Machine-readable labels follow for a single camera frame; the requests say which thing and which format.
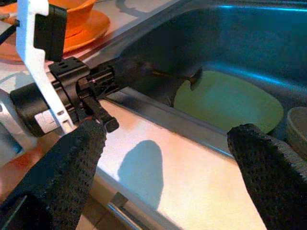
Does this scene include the orange plastic bowl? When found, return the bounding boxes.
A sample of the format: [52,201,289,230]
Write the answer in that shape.
[47,0,96,39]

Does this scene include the grey bowl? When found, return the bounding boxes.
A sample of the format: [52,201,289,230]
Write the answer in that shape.
[286,106,307,154]

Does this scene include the stainless steel sink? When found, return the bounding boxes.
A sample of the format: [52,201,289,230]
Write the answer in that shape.
[81,0,307,168]

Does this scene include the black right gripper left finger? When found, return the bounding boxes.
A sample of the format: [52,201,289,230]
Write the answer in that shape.
[0,119,108,230]

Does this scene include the long metal drawer handle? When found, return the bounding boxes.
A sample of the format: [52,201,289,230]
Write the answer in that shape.
[105,191,154,230]

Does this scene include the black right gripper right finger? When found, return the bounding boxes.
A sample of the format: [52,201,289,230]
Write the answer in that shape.
[226,123,307,230]

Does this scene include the orange plastic plate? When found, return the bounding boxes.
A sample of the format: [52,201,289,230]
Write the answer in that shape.
[0,9,111,60]

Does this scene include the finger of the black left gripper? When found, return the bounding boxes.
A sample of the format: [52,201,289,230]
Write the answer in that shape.
[112,55,185,107]

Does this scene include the green plate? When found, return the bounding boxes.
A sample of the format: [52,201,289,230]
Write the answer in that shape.
[172,70,285,134]

